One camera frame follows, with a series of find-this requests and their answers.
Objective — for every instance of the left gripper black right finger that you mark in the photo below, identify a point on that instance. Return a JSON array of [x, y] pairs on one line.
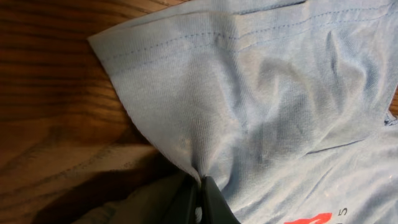
[[215, 209]]

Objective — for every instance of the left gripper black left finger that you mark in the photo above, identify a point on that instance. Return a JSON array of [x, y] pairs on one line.
[[183, 206]]

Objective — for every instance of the light blue printed t-shirt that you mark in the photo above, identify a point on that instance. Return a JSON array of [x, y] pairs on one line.
[[284, 103]]

